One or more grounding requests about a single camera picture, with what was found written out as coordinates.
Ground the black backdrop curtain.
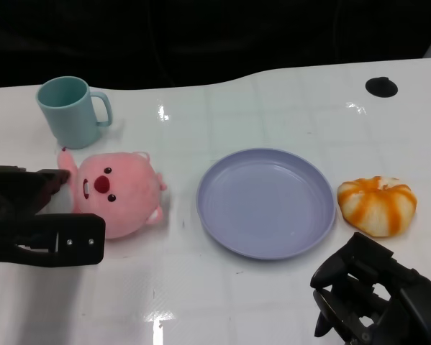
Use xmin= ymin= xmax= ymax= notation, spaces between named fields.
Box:
xmin=0 ymin=0 xmax=431 ymax=89

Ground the purple plastic plate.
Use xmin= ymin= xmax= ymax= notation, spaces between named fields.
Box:
xmin=195 ymin=147 xmax=337 ymax=260

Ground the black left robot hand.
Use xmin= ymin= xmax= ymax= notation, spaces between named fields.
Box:
xmin=0 ymin=165 xmax=72 ymax=231

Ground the black round table grommet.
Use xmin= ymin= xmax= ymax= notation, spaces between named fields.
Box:
xmin=365 ymin=76 xmax=399 ymax=97

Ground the orange white bun toy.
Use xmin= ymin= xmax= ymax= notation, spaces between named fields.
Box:
xmin=336 ymin=175 xmax=417 ymax=238

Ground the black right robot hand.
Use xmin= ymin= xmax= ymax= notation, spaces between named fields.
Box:
xmin=309 ymin=232 xmax=431 ymax=345

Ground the pink plush doll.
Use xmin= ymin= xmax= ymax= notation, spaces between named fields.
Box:
xmin=56 ymin=149 xmax=168 ymax=240

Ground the teal plastic mug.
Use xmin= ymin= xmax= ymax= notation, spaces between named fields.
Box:
xmin=35 ymin=75 xmax=114 ymax=150

